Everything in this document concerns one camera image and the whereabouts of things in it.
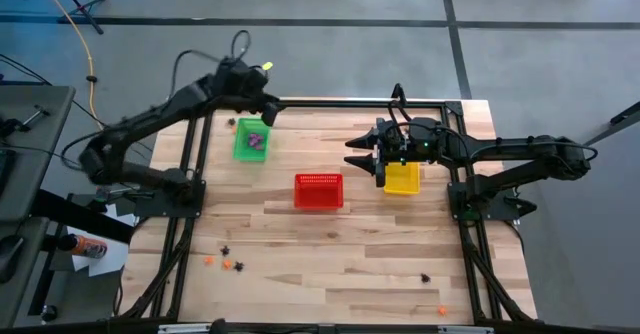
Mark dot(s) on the yellow tag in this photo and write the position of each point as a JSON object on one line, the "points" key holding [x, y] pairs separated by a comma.
{"points": [[267, 66]]}

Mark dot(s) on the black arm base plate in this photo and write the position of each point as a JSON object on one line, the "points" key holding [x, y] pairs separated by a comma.
{"points": [[492, 211], [165, 206]]}

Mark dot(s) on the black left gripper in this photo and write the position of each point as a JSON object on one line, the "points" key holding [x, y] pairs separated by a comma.
{"points": [[250, 103]]}

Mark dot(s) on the black tripod stand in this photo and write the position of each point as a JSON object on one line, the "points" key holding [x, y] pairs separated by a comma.
{"points": [[80, 6]]}

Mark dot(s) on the black spider decoration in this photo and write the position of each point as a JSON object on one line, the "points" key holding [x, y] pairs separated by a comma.
{"points": [[239, 266], [425, 277], [225, 250], [231, 122]]}

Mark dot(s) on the black stand leg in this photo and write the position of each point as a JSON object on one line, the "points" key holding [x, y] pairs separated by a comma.
{"points": [[625, 119]]}

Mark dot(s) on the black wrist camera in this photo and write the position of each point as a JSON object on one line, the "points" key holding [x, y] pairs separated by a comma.
{"points": [[422, 136], [242, 76]]}

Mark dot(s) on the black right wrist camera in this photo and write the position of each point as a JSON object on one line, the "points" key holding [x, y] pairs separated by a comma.
{"points": [[422, 136]]}

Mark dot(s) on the orange drink bottle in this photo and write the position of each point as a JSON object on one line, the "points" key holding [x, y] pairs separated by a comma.
{"points": [[85, 247]]}

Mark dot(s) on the black computer mouse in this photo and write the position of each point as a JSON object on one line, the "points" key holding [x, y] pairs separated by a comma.
{"points": [[10, 259]]}

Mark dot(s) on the green plastic basket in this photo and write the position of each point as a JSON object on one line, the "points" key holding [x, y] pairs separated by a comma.
{"points": [[242, 151]]}

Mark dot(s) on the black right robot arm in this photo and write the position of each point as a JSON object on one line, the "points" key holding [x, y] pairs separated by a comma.
{"points": [[510, 146]]}

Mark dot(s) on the red plastic basket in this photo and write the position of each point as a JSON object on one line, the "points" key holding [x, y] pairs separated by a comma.
{"points": [[318, 191]]}

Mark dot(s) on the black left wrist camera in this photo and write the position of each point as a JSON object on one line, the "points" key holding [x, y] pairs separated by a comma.
{"points": [[242, 76]]}

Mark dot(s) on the white paper sheets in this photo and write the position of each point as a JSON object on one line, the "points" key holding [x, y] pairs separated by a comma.
{"points": [[112, 259]]}

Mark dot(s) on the yellow plastic basket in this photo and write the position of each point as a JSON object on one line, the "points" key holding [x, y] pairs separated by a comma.
{"points": [[402, 181]]}

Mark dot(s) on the grey desk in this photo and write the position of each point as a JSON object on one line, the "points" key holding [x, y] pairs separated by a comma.
{"points": [[35, 124]]}

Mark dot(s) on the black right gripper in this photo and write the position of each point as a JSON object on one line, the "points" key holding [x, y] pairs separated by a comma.
{"points": [[387, 141]]}

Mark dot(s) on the silver aluminium bracket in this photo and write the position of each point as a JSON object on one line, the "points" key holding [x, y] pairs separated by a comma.
{"points": [[186, 328], [465, 330]]}

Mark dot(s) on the black aluminium table frame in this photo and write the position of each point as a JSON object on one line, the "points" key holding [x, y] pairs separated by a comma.
{"points": [[320, 103]]}

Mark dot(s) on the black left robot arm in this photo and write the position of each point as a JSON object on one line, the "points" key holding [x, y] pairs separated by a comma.
{"points": [[150, 114]]}

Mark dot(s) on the black desk leg bar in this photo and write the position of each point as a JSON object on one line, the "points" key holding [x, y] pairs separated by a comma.
{"points": [[85, 217]]}

